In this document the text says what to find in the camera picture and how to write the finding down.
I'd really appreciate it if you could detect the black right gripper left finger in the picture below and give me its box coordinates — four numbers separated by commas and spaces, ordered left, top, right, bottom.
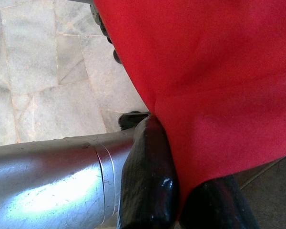
116, 116, 181, 229

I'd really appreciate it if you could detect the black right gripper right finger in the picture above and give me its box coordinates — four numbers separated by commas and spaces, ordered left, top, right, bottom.
180, 175, 260, 229

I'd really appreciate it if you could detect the red pillow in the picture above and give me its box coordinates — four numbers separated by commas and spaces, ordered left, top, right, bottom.
92, 0, 286, 217

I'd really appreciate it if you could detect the dark fabric sofa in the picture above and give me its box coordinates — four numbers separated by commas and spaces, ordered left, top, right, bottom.
233, 152, 286, 229

